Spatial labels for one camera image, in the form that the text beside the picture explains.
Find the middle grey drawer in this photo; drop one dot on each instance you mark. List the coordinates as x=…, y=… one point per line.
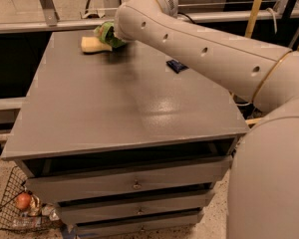
x=135, y=206

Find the yellow sponge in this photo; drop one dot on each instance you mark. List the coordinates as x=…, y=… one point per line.
x=91, y=45

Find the yellow wooden frame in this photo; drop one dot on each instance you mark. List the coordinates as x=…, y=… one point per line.
x=248, y=33

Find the bottom grey drawer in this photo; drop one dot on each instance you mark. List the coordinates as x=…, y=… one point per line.
x=140, y=224

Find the top grey drawer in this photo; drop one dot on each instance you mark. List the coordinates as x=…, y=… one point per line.
x=86, y=185

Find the grey drawer cabinet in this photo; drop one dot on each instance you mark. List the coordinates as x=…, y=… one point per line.
x=115, y=111

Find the grey metal rail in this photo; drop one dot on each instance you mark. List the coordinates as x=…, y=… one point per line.
x=73, y=25

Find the black wire basket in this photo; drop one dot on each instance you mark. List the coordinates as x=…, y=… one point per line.
x=21, y=211

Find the red apple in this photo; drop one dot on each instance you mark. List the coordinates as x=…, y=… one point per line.
x=23, y=201

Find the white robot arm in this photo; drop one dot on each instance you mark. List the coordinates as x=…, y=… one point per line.
x=263, y=188

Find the dark blue snack packet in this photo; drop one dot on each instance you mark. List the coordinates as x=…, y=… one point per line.
x=176, y=66

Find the green rice chip bag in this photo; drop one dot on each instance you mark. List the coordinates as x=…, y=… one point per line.
x=106, y=34

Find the grey drawer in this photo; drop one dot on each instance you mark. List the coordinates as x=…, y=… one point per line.
x=140, y=224
x=135, y=206
x=86, y=185

